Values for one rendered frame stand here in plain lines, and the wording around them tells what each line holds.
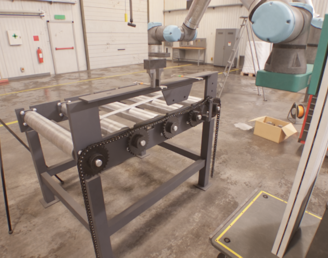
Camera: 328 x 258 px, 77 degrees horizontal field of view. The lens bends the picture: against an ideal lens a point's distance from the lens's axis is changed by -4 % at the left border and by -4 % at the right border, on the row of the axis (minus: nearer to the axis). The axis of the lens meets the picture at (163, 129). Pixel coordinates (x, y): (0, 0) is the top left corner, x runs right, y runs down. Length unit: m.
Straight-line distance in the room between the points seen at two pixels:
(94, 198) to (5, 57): 9.21
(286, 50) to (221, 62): 11.02
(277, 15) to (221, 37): 11.15
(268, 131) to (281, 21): 2.91
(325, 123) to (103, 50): 11.23
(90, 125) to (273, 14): 0.87
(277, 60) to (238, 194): 1.65
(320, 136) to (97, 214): 1.17
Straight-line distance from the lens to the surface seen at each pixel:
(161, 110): 1.84
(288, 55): 0.90
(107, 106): 1.92
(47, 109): 2.03
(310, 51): 1.39
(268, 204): 1.79
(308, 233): 1.70
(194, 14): 1.16
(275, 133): 3.54
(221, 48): 11.87
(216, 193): 2.29
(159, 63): 1.21
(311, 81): 1.03
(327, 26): 1.02
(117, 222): 1.53
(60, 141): 1.34
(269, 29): 0.77
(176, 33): 1.10
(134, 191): 2.27
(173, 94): 1.52
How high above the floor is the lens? 1.43
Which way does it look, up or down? 23 degrees down
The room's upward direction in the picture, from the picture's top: straight up
